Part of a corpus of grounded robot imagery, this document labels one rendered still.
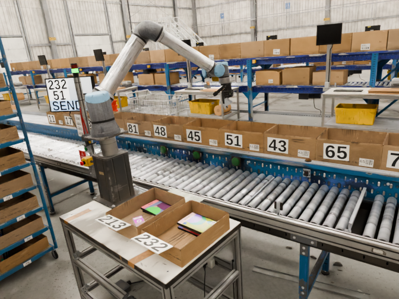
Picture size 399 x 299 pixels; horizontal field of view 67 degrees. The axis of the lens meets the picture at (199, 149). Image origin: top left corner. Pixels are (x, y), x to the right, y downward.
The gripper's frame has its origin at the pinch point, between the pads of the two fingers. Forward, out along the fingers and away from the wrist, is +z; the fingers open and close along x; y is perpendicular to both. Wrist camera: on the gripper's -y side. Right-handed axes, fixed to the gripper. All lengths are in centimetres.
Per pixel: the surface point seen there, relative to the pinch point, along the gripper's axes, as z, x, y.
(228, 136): 21.5, -11.6, 2.5
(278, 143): 26, -23, 44
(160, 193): 36, -85, -26
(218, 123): 19.3, 24.0, -16.4
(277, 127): 22.2, 6.9, 39.8
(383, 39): -16, 409, 182
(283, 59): -4, 453, 6
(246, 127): 22.9, 16.0, 11.5
